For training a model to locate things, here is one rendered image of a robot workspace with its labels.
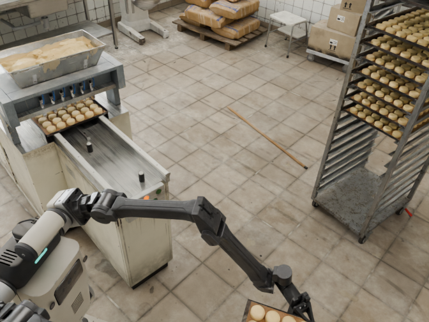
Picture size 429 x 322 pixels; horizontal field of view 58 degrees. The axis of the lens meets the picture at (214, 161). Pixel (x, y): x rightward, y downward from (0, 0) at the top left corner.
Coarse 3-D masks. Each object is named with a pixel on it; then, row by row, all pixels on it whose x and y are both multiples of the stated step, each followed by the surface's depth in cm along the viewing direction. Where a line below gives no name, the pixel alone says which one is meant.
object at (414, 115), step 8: (424, 88) 197; (424, 96) 199; (416, 104) 204; (416, 112) 206; (416, 120) 210; (408, 128) 213; (408, 136) 216; (400, 144) 221; (400, 152) 223; (392, 160) 229; (392, 168) 231; (384, 176) 238; (384, 184) 240; (376, 200) 250; (376, 208) 256; (368, 216) 261; (368, 224) 266; (360, 232) 273
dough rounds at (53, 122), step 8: (72, 104) 251; (80, 104) 248; (88, 104) 249; (96, 104) 252; (48, 112) 240; (64, 112) 240; (72, 112) 241; (80, 112) 244; (88, 112) 241; (96, 112) 243; (40, 120) 233; (48, 120) 237; (56, 120) 234; (64, 120) 237; (72, 120) 234; (80, 120) 237; (48, 128) 227; (56, 128) 231
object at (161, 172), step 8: (96, 120) 247; (104, 120) 239; (112, 128) 233; (120, 136) 228; (128, 144) 224; (136, 144) 222; (136, 152) 220; (144, 152) 217; (144, 160) 216; (152, 160) 212; (152, 168) 213; (160, 168) 207; (160, 176) 209; (168, 176) 206
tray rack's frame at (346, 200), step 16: (352, 176) 319; (368, 176) 320; (320, 192) 304; (336, 192) 304; (352, 192) 305; (368, 192) 306; (384, 192) 306; (400, 192) 307; (336, 208) 291; (352, 208) 292; (368, 208) 292; (352, 224) 280
